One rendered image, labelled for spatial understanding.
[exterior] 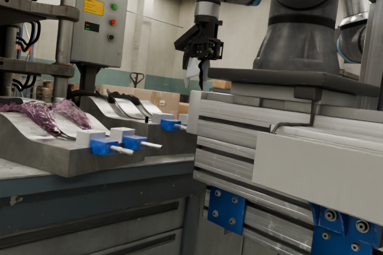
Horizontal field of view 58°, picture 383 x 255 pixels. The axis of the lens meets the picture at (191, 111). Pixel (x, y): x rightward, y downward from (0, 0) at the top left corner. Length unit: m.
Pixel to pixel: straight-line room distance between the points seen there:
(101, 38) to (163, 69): 8.33
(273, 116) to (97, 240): 0.55
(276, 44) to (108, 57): 1.37
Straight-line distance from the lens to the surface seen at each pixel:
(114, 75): 9.13
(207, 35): 1.04
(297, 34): 0.61
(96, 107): 1.16
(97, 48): 1.85
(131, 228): 0.99
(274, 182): 0.46
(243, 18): 9.09
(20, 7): 1.64
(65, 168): 0.72
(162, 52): 10.12
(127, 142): 0.82
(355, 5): 1.21
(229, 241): 1.36
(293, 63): 0.59
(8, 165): 0.80
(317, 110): 0.57
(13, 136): 0.82
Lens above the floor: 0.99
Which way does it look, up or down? 3 degrees down
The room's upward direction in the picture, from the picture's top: 7 degrees clockwise
